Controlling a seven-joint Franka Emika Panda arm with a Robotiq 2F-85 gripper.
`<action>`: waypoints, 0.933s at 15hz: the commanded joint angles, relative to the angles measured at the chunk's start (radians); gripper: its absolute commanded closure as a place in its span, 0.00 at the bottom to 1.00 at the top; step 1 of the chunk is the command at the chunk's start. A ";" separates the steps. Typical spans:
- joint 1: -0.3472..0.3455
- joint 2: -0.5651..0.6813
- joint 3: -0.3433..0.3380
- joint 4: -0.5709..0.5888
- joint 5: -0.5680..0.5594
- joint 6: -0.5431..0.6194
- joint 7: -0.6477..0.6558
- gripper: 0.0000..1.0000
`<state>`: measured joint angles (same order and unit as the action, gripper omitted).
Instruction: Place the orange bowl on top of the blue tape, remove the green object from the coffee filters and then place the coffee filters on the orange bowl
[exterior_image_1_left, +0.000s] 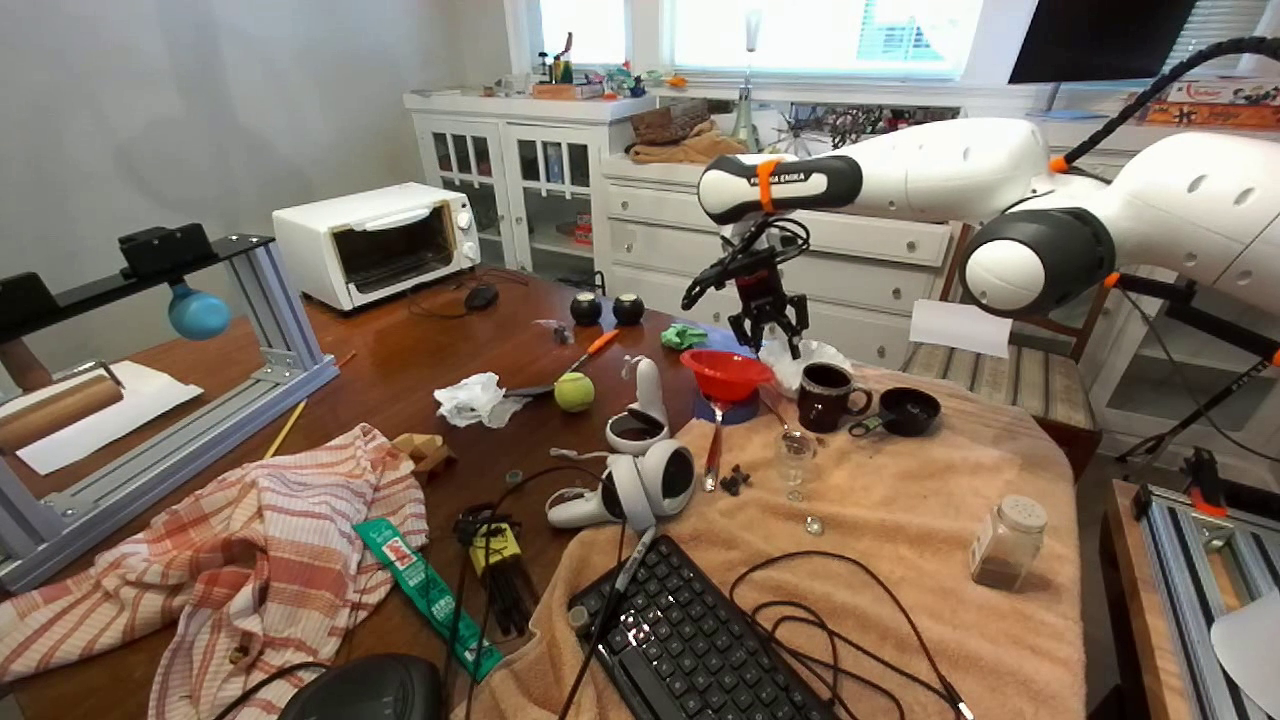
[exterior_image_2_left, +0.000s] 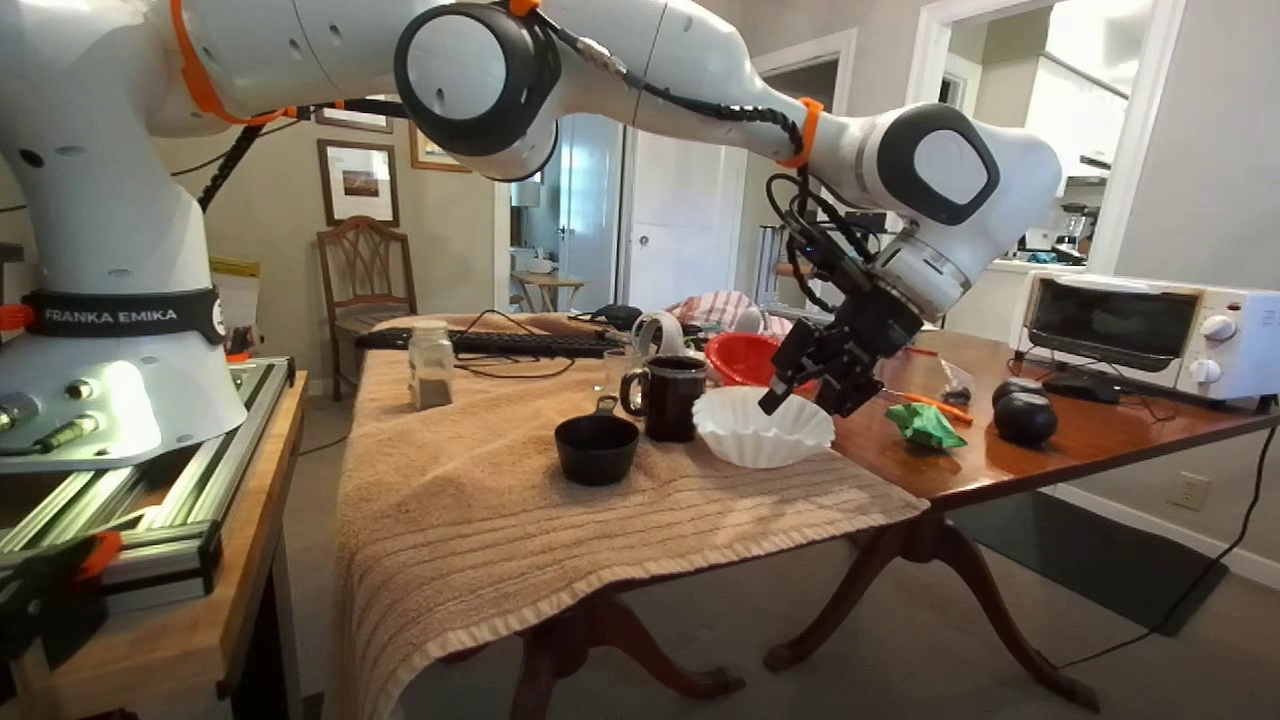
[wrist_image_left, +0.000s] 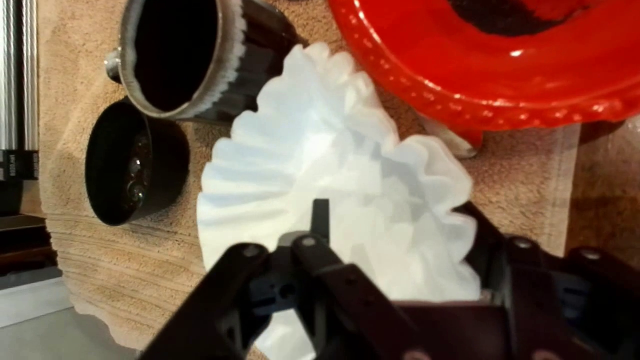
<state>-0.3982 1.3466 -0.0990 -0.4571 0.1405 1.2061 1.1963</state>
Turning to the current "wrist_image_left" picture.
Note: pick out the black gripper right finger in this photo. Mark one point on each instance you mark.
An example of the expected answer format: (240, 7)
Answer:
(566, 307)

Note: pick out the aluminium robot base rails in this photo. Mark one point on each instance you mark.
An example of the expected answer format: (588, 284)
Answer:
(17, 80)

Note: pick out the tan ribbed tablecloth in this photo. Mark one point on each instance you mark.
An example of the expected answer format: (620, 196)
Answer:
(101, 281)

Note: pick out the small black bowl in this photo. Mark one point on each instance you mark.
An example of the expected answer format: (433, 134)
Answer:
(133, 167)

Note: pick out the orange red plastic bowl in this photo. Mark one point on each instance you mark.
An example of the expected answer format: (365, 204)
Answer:
(506, 73)

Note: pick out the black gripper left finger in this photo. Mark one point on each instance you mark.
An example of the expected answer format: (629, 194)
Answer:
(312, 307)

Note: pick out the dark brown mug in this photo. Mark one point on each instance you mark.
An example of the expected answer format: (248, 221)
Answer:
(173, 53)

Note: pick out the white paper coffee filter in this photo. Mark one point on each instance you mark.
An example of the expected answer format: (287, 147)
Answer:
(321, 147)

